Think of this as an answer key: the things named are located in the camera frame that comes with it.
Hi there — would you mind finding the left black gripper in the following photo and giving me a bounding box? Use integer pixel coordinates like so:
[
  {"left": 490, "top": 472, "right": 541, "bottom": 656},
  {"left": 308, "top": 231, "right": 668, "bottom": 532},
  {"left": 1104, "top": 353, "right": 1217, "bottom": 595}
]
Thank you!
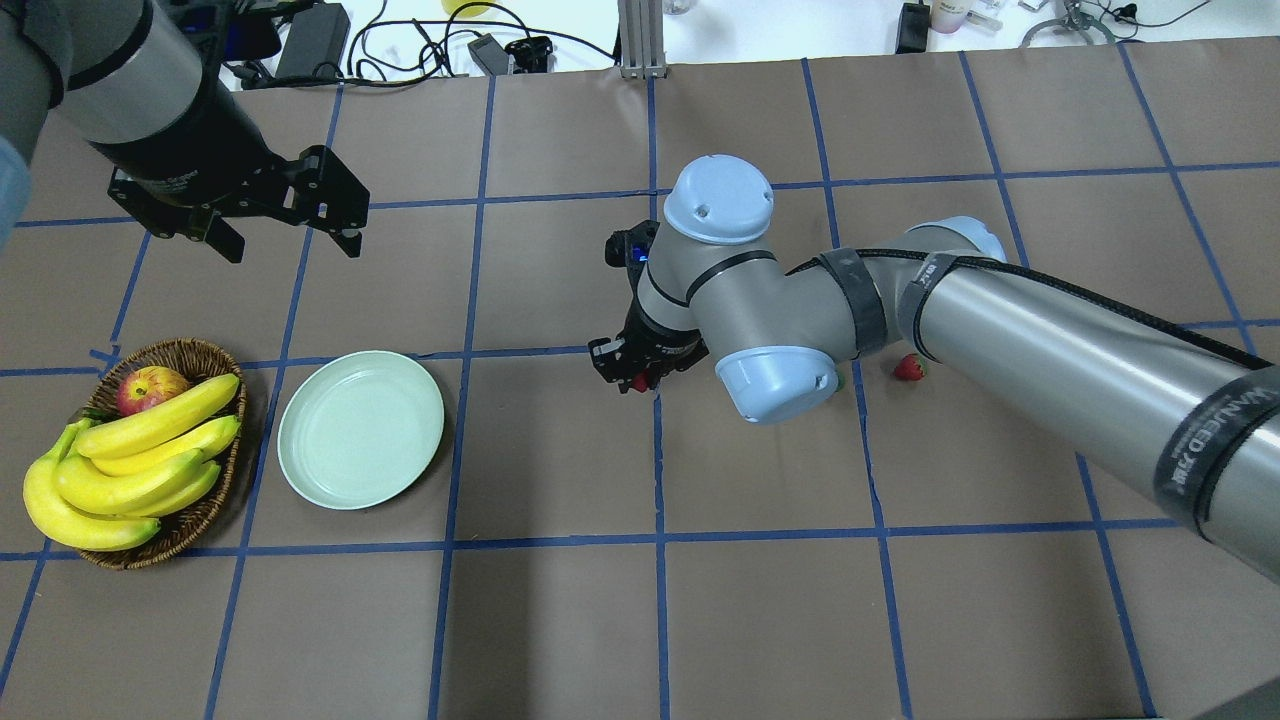
[{"left": 88, "top": 74, "right": 371, "bottom": 264}]

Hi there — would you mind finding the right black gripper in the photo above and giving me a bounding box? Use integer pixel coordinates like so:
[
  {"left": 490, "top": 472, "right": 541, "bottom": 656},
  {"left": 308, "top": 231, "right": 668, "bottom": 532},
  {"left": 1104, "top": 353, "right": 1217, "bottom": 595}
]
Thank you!
[{"left": 588, "top": 300, "right": 709, "bottom": 393}]

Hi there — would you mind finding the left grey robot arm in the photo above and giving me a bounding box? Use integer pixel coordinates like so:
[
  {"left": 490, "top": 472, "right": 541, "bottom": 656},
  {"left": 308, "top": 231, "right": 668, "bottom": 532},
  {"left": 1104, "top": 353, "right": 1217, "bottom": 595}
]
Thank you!
[{"left": 1, "top": 1, "right": 370, "bottom": 263}]

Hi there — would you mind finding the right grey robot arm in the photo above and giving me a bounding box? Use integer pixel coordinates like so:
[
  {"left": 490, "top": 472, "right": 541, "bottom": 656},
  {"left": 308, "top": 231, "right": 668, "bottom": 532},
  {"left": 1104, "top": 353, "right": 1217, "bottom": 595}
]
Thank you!
[{"left": 588, "top": 154, "right": 1279, "bottom": 580}]

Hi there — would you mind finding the light green plate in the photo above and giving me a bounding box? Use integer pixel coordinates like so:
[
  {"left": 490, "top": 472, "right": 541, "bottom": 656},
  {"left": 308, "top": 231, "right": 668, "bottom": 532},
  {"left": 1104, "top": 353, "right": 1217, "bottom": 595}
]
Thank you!
[{"left": 276, "top": 350, "right": 445, "bottom": 511}]

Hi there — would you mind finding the wicker fruit basket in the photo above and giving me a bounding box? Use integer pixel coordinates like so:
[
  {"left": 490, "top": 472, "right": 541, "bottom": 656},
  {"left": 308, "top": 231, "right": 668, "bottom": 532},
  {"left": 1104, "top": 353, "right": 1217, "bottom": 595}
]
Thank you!
[{"left": 70, "top": 337, "right": 248, "bottom": 571}]

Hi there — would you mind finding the black laptop power brick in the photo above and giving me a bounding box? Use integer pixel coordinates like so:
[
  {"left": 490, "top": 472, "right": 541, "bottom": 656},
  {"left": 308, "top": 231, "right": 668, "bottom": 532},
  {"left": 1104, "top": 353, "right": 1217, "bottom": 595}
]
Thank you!
[{"left": 274, "top": 3, "right": 349, "bottom": 79}]

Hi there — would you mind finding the red yellow apple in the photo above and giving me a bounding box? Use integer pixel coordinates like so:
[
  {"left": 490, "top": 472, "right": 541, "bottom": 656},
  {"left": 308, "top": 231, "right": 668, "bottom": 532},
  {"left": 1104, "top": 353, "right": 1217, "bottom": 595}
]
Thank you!
[{"left": 115, "top": 365, "right": 192, "bottom": 416}]

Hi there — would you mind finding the yellow banana bunch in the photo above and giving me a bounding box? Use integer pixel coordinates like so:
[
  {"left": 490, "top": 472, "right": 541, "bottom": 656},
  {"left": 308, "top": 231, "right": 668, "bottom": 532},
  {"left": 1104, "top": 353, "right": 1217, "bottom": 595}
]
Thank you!
[{"left": 22, "top": 373, "right": 242, "bottom": 552}]

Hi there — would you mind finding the black power adapter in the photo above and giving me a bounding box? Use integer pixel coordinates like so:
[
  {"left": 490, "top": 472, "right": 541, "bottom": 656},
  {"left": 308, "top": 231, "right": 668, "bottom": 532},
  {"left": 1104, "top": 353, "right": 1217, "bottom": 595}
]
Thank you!
[{"left": 893, "top": 1, "right": 931, "bottom": 55}]

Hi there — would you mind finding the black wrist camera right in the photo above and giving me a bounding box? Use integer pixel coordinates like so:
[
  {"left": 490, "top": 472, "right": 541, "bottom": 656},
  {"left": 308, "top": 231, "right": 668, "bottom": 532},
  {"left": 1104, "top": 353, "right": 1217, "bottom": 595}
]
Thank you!
[{"left": 604, "top": 220, "right": 660, "bottom": 292}]

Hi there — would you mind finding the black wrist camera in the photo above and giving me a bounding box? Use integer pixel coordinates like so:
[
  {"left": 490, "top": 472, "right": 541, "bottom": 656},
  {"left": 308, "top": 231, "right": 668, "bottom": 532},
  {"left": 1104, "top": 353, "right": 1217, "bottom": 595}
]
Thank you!
[
  {"left": 604, "top": 220, "right": 660, "bottom": 292},
  {"left": 157, "top": 1, "right": 312, "bottom": 67}
]

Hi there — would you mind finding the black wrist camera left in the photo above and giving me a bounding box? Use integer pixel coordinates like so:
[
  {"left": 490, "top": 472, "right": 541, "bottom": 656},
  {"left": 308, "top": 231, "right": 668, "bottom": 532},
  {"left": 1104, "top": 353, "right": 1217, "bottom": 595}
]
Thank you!
[{"left": 157, "top": 1, "right": 312, "bottom": 67}]

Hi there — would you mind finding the aluminium frame post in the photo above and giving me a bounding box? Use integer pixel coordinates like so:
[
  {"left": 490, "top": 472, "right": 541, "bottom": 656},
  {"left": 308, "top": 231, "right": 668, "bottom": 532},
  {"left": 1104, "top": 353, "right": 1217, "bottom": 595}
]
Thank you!
[{"left": 617, "top": 0, "right": 668, "bottom": 79}]

